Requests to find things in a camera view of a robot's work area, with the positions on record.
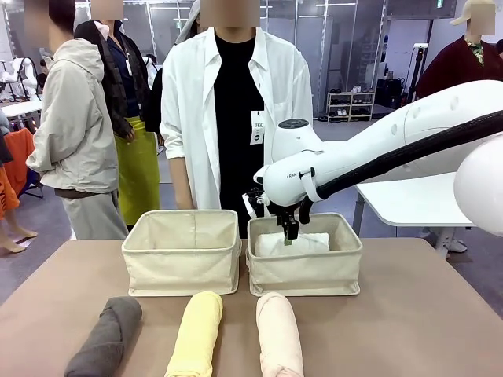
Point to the orange cloth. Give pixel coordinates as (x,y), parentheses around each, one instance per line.
(17,157)

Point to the person in dark jacket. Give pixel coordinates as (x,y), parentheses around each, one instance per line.
(125,78)

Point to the person in beige jacket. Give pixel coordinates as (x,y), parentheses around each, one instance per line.
(74,118)

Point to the person's right forearm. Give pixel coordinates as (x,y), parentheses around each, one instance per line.
(182,180)

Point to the mannequin in red cardigan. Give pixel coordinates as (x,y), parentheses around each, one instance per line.
(452,66)

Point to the pink rolled towel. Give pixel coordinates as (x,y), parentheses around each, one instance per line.
(279,337)

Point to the white towel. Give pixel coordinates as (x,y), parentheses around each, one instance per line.
(310,243)

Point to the yellow rolled towel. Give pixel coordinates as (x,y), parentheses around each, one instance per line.
(196,334)

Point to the beige hat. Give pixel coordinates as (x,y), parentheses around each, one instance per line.
(461,15)

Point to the yellow green apron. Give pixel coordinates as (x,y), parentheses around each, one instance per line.
(137,176)

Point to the person in white coat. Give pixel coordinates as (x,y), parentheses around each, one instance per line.
(188,98)

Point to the black tripod stand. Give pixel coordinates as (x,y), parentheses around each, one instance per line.
(417,70)

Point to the grey towel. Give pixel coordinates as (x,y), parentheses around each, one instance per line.
(106,337)

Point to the wooden shoe rack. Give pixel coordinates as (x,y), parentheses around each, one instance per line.
(349,106)

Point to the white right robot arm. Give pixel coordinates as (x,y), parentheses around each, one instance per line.
(353,157)

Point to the beige fabric basket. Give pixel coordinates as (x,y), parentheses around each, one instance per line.
(181,267)
(306,273)

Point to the black equipment case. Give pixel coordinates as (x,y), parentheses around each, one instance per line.
(389,90)

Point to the white side table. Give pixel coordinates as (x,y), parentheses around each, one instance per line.
(412,204)

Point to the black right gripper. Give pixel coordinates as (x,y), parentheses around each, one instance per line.
(288,216)

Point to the white sneaker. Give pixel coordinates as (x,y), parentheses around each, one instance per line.
(457,245)

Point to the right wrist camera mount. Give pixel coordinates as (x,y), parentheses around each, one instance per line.
(255,202)

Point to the white humanoid figure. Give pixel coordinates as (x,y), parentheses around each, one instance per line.
(23,72)

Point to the white name badge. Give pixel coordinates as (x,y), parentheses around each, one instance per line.
(257,127)

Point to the mannequin feet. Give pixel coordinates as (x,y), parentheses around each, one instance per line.
(15,235)

